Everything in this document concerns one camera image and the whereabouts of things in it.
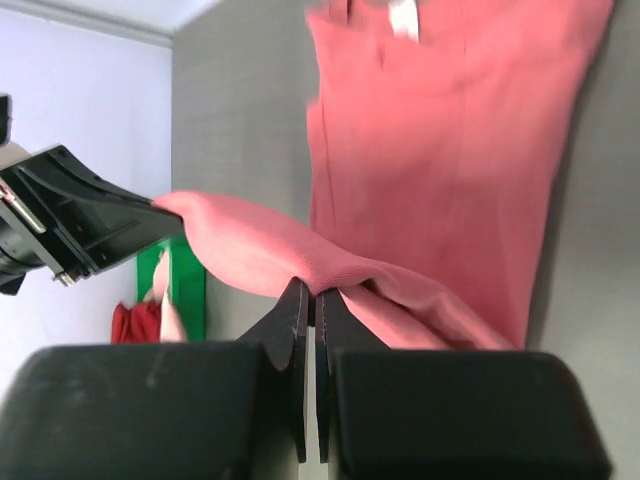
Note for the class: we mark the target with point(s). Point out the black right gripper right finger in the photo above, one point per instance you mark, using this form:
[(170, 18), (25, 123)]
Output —
[(436, 414)]

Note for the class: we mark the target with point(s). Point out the dark red t shirt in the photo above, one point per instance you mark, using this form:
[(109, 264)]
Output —
[(138, 324)]

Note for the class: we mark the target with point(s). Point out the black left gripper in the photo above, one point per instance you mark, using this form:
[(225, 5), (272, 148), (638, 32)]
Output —
[(57, 213)]

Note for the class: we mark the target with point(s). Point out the pale pink t shirt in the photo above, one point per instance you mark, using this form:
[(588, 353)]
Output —
[(171, 326)]

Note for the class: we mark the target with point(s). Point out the coral pink t shirt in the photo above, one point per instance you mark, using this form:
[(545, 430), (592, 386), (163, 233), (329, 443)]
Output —
[(434, 141)]

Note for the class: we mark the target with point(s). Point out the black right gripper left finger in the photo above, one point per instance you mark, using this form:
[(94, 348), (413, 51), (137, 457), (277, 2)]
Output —
[(205, 410)]

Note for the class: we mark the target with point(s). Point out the green plastic bin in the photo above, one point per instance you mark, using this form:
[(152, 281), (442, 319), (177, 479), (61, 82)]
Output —
[(187, 283)]

